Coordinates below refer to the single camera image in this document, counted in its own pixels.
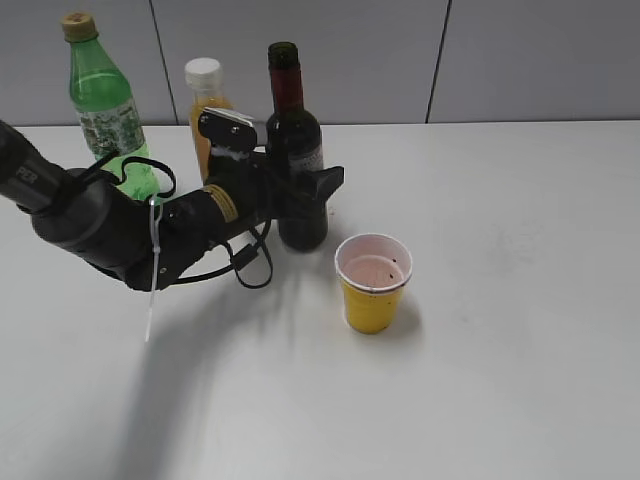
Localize white zip tie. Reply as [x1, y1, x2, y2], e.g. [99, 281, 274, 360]
[144, 195, 163, 343]

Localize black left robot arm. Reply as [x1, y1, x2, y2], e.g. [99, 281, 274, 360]
[1, 108, 344, 292]

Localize orange juice bottle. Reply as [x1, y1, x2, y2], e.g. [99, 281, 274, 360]
[184, 57, 232, 181]

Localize green plastic soda bottle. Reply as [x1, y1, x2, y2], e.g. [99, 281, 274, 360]
[61, 12, 160, 200]

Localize dark red wine bottle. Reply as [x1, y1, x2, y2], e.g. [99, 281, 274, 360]
[267, 41, 328, 252]

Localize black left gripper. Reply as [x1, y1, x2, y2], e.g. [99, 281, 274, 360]
[197, 112, 346, 241]

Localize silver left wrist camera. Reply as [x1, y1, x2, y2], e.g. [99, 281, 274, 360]
[203, 107, 254, 128]

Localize yellow paper cup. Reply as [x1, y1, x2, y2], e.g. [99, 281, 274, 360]
[334, 233, 413, 334]

